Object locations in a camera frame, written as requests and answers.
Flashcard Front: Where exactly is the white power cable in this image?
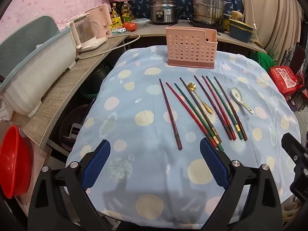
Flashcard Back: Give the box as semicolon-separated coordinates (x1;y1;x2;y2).
77;34;141;59

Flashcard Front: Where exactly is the gold flower spoon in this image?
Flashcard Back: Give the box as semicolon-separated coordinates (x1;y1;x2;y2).
187;82;214;114

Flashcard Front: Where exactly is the red plastic bag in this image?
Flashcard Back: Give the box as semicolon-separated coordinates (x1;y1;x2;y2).
269;65;299;94

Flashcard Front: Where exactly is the blue and yellow plastic basin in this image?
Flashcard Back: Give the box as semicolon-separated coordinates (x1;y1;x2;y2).
228;18;255;31
228;26;253;43

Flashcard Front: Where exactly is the steel rice cooker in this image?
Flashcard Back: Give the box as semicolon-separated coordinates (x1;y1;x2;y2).
150;0;178;25

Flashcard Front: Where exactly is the beige curtain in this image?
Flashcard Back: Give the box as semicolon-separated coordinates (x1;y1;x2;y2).
242;0;304;63

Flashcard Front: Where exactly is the white pull cord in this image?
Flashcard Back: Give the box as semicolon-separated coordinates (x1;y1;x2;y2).
248;0;261;41

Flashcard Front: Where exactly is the green chopstick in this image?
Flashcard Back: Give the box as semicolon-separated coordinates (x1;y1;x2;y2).
174;83;224;151
206;76;243;140

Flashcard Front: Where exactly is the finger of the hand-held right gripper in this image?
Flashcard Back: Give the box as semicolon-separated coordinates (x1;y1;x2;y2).
281;132;308;172
290;167;308;201

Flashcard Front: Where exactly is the white glass jug appliance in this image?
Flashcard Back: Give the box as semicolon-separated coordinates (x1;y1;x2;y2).
65;14;107;53

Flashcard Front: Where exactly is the black induction cooker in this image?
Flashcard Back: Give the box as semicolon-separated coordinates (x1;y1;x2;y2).
189;17;228;33

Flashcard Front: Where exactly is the yellow label seasoning bottle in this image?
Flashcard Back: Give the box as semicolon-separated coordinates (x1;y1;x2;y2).
109;3;122;31

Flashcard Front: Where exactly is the pink perforated utensil basket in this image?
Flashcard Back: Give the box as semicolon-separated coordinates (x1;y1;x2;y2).
165;26;218;69

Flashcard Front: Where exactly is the grey green perforated lid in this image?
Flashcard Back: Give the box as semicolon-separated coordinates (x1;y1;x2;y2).
0;16;60;77

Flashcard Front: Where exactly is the pink dotted curtain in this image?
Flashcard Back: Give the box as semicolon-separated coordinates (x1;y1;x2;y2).
0;0;110;41

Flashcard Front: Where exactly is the grey wooden side shelf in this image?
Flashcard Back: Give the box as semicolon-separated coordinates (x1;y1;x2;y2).
14;36;127;150

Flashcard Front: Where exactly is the green plastic bag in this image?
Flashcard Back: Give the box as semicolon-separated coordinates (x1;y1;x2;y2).
249;50;275;73

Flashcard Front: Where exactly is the red chopstick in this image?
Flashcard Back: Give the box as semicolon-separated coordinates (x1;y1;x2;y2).
202;75;237;141
166;82;218;148

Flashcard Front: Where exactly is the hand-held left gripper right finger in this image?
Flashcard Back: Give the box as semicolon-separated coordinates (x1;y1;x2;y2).
200;137;283;231

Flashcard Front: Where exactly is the white speckled dish drainer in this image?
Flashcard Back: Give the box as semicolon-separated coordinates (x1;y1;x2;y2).
0;28;77;118

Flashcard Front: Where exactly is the cooking oil bottle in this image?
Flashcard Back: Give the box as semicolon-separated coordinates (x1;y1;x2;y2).
121;1;134;23

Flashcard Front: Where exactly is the blue dotted tablecloth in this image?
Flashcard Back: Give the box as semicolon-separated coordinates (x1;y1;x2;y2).
66;45;301;229

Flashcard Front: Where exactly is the pink electric kettle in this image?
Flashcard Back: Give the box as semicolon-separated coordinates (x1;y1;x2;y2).
85;3;113;39

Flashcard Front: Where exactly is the clear plastic food container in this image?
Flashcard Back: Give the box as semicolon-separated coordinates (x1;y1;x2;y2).
132;18;151;29

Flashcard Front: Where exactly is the brown plastic basket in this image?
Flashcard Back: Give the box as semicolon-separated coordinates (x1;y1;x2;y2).
59;105;88;147

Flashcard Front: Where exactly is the grey kitchen countertop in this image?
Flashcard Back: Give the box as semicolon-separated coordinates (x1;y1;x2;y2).
115;20;267;53

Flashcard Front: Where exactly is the red plastic basin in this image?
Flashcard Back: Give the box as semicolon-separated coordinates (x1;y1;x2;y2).
0;125;32;199

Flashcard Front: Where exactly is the white ceramic spoon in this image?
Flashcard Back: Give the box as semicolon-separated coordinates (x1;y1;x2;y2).
231;87;255;114

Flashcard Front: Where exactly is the steel steamer pot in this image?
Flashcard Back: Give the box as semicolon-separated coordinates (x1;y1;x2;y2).
191;0;225;26

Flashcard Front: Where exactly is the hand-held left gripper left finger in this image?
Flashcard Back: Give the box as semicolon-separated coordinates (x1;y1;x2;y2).
28;140;111;231

